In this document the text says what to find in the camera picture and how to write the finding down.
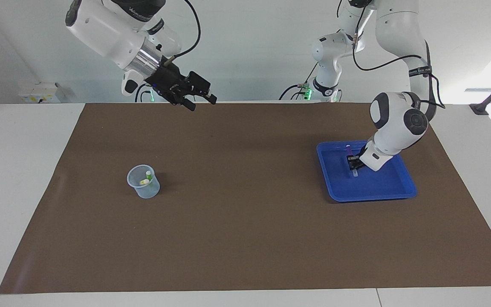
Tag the white wall socket box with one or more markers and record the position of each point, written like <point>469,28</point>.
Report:
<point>41,94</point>

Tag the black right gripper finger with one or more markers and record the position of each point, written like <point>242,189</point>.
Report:
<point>200,85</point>
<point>183,100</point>

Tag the purple marker pen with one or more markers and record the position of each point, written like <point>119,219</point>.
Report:
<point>349,149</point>

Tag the yellow marker pen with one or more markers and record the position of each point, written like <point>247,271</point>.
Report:
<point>144,182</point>

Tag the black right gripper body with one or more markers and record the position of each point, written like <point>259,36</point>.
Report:
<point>166,81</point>

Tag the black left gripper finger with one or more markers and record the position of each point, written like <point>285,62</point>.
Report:
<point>358,164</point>
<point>351,160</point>

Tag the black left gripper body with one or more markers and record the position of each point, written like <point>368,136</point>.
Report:
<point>362,151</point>

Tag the translucent plastic cup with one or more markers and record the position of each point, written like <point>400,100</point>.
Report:
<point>147,189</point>

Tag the blue plastic tray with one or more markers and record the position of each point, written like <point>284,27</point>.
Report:
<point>377,183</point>

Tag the brown table mat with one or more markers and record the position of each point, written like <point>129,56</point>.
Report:
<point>245,213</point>

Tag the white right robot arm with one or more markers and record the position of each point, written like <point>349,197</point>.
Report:
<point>109,34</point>

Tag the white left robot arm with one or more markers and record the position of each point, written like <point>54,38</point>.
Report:
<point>399,123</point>

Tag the green marker pen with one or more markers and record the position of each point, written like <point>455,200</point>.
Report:
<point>148,174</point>

